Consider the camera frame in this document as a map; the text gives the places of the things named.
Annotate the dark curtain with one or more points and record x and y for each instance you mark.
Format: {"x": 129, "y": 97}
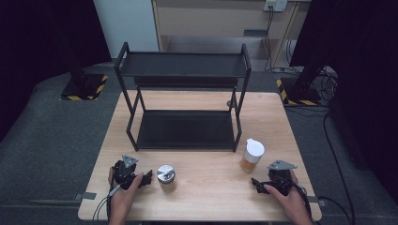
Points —
{"x": 37, "y": 40}
{"x": 366, "y": 62}

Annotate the person's right hand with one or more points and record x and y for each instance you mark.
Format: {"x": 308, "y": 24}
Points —
{"x": 292, "y": 203}

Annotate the glass jar with metal lid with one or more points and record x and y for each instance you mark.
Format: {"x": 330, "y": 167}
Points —
{"x": 166, "y": 179}

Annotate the black two-tier metal rack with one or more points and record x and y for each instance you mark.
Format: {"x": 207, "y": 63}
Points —
{"x": 184, "y": 129}

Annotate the grey table bracket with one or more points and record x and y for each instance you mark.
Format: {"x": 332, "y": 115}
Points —
{"x": 85, "y": 196}
{"x": 314, "y": 200}

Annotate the white power strip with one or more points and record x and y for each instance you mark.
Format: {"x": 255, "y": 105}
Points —
{"x": 275, "y": 4}

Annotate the glass jar with white lid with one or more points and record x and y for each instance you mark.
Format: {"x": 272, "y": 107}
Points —
{"x": 252, "y": 154}

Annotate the person's left hand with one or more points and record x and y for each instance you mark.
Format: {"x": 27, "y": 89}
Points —
{"x": 125, "y": 200}

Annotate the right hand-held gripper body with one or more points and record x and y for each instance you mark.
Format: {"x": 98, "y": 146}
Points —
{"x": 280, "y": 176}

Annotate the small round grey disc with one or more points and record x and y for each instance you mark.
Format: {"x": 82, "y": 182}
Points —
{"x": 229, "y": 103}

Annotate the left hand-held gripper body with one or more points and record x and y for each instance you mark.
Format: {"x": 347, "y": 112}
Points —
{"x": 123, "y": 175}

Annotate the black stand with striped base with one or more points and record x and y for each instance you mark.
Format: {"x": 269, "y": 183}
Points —
{"x": 84, "y": 86}
{"x": 298, "y": 92}

